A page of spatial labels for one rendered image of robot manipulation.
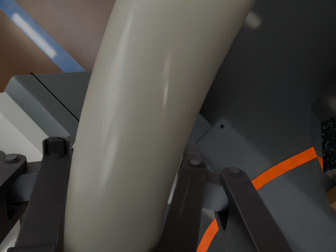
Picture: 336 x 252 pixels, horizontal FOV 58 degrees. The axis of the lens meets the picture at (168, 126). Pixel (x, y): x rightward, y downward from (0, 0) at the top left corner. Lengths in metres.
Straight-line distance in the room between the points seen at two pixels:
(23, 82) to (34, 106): 0.06
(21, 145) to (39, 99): 0.11
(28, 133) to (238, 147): 0.92
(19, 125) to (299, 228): 1.20
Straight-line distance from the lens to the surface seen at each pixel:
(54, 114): 0.72
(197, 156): 0.17
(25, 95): 0.75
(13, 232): 0.69
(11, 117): 0.72
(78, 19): 1.64
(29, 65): 1.84
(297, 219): 1.48
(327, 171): 0.79
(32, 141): 0.69
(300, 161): 1.37
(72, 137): 0.19
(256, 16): 1.32
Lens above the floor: 1.33
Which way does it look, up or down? 67 degrees down
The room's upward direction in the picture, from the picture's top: 121 degrees counter-clockwise
